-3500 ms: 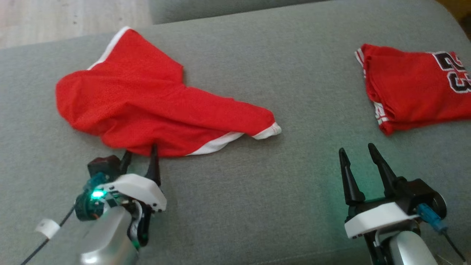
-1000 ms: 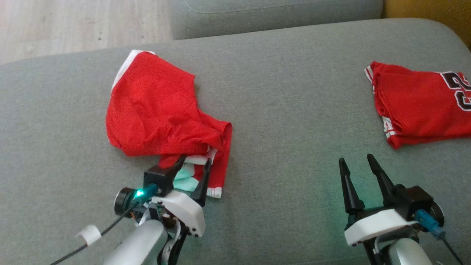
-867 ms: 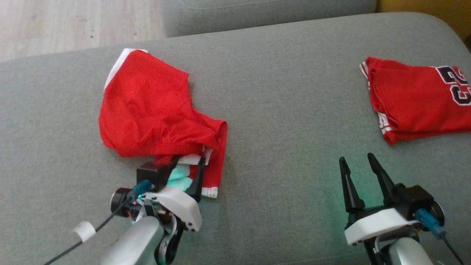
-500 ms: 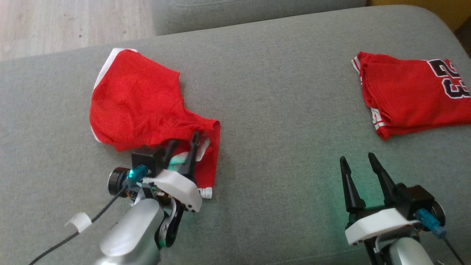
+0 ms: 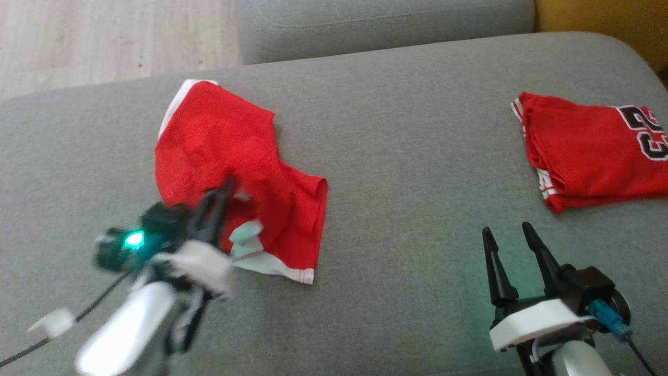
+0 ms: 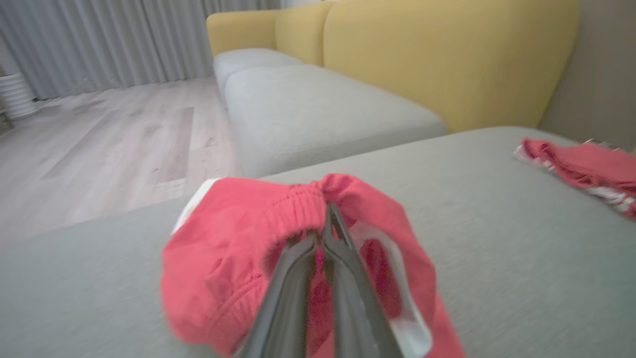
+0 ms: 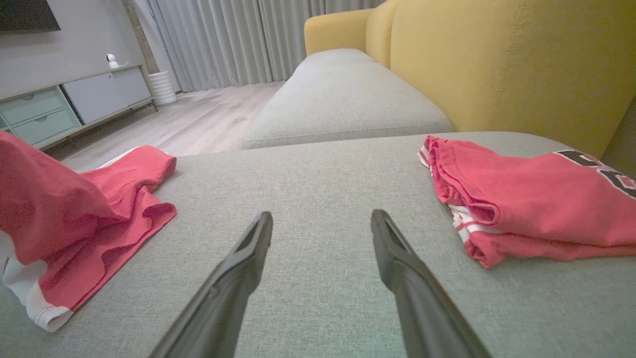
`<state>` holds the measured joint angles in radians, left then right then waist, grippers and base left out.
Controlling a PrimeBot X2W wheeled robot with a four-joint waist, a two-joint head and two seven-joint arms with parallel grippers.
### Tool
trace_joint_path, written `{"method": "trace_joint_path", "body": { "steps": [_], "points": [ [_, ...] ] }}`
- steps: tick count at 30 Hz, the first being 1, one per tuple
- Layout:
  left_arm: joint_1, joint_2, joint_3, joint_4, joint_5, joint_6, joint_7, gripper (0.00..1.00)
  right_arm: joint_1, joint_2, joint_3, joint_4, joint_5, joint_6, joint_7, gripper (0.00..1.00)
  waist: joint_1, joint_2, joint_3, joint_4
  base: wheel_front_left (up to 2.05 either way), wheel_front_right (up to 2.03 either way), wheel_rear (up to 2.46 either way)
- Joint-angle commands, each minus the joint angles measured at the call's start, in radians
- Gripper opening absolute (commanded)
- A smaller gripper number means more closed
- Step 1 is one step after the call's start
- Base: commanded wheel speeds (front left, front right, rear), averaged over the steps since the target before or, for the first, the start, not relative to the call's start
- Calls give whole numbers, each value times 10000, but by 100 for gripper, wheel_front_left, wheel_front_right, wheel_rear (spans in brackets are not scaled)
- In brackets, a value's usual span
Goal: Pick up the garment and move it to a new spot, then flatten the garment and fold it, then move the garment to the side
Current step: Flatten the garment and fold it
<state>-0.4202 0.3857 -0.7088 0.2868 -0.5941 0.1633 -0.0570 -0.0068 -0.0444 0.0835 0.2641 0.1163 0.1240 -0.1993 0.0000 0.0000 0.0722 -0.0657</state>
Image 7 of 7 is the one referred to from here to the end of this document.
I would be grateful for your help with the red and white jersey shirt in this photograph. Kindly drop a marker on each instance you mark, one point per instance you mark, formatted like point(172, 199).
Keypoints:
point(74, 219)
point(536, 209)

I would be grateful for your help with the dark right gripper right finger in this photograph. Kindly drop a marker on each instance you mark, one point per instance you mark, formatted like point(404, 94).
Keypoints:
point(422, 308)

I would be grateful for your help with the black wall television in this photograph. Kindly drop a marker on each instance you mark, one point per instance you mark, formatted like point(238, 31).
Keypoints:
point(25, 15)

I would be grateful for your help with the grey and green TV cabinet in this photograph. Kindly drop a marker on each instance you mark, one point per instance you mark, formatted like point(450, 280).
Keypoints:
point(104, 94)

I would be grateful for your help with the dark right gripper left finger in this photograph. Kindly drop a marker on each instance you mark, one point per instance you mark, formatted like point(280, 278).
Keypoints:
point(223, 298)

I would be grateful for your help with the yellow sofa backrest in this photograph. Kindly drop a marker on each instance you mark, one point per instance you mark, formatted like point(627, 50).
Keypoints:
point(521, 64)

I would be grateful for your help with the small white security camera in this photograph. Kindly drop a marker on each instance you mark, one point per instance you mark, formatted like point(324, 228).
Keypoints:
point(112, 60)

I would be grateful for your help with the small grey sofa seat cushion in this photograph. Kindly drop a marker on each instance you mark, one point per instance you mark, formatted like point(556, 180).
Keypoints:
point(343, 104)

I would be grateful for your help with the white ribbed cylinder bin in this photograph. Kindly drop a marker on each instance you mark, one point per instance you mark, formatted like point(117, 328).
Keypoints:
point(163, 88)

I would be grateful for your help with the grey pleated curtain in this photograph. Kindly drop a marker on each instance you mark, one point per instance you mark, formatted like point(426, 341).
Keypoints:
point(238, 40)

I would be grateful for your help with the large grey sofa seat cushion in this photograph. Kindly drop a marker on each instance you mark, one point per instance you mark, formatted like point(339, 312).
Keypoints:
point(318, 189)

